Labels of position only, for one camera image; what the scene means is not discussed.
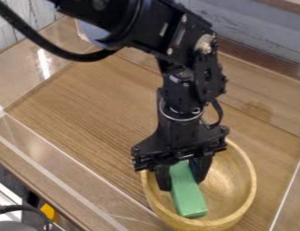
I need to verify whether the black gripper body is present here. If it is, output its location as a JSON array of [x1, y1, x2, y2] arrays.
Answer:
[[132, 99, 231, 171]]

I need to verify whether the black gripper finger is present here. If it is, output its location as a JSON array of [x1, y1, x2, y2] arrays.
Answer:
[[189, 155, 213, 184], [156, 165, 172, 191]]

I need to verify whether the brown wooden bowl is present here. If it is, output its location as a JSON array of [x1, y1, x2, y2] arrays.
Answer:
[[141, 140, 257, 231]]

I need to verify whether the green rectangular block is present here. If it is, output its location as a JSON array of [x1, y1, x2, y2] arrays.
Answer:
[[169, 161, 208, 219]]

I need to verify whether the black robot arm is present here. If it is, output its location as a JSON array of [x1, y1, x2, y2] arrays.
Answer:
[[49, 0, 229, 191]]

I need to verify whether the yellow label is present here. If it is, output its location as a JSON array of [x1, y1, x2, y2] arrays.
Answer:
[[41, 204, 57, 221]]

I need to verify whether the clear acrylic front wall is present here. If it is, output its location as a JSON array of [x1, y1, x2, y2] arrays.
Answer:
[[0, 112, 173, 231]]

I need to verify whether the clear acrylic corner bracket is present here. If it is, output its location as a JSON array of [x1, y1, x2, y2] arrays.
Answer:
[[76, 20, 94, 42]]

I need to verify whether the black cable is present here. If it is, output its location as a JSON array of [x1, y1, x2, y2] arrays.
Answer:
[[0, 0, 118, 63]]

